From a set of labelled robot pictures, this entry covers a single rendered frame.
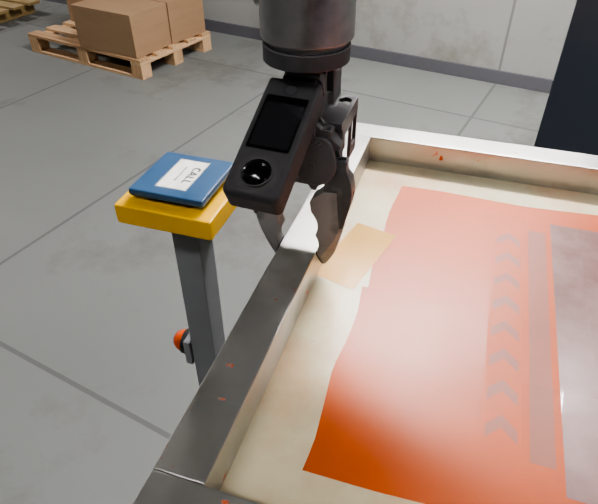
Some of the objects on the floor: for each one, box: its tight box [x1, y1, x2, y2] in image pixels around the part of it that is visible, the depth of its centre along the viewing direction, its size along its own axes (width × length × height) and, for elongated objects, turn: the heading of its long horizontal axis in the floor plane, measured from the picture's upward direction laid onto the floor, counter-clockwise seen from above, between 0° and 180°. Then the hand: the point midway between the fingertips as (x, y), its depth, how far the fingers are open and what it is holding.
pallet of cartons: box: [27, 0, 212, 80], centre depth 383 cm, size 109×73×39 cm
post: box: [114, 180, 237, 386], centre depth 100 cm, size 22×22×96 cm
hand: (299, 251), depth 55 cm, fingers closed on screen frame, 4 cm apart
